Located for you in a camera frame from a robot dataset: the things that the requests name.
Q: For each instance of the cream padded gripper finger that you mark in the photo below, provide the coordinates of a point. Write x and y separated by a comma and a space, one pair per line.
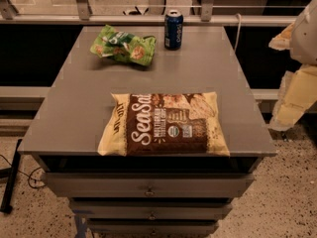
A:
281, 41
297, 93

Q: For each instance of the green rice chip bag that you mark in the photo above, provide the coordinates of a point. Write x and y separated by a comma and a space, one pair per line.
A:
124, 47

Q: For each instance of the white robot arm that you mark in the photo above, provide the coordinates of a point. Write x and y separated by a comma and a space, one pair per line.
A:
303, 43

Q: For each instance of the brown yellow tortilla chip bag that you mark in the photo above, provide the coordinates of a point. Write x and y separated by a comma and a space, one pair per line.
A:
156, 123

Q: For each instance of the blue soda can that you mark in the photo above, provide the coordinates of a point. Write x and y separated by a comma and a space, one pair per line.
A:
173, 22

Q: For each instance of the grey drawer cabinet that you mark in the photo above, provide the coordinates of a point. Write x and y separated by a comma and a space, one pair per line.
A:
153, 194

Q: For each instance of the black floor stand bar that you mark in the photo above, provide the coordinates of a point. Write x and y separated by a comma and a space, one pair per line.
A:
10, 174

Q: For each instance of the metal window frame rail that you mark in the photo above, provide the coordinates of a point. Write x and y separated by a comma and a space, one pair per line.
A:
75, 12

